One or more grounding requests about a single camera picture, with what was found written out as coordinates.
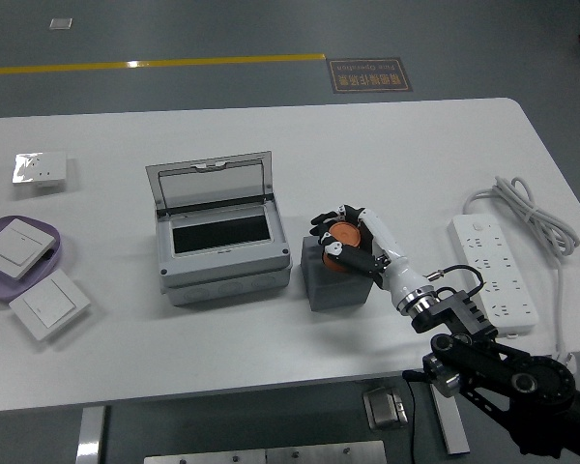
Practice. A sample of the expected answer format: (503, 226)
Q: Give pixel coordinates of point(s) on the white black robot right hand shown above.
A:
(406, 280)

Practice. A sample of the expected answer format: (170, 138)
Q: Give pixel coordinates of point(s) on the orange cylinder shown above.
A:
(345, 234)

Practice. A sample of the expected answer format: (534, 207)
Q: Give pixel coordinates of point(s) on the grey box with clear lid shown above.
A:
(222, 275)

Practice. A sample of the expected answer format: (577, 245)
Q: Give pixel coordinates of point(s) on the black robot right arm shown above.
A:
(536, 382)

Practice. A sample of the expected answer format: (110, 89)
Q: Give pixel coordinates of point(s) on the grey cube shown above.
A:
(338, 292)

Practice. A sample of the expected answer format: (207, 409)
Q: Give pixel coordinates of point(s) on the silver metal floor box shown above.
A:
(384, 408)

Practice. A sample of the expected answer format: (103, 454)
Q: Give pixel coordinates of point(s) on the white power strip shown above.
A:
(483, 246)

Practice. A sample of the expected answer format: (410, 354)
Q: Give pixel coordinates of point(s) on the white table leg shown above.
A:
(91, 435)
(456, 430)

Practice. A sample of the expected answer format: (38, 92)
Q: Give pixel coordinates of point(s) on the brown floor sign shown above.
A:
(369, 75)

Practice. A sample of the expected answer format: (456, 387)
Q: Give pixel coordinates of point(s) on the yellow floor tape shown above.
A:
(150, 64)

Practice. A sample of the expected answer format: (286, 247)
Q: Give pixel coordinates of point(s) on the small silver floor plate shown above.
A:
(61, 23)

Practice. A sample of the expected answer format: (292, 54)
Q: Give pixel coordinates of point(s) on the grey metal base plate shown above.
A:
(326, 453)
(205, 457)

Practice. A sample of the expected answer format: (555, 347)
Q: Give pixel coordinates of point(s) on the white wall switch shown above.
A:
(48, 304)
(14, 246)

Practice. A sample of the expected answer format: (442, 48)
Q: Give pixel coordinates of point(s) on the white wall socket in wrap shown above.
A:
(48, 166)

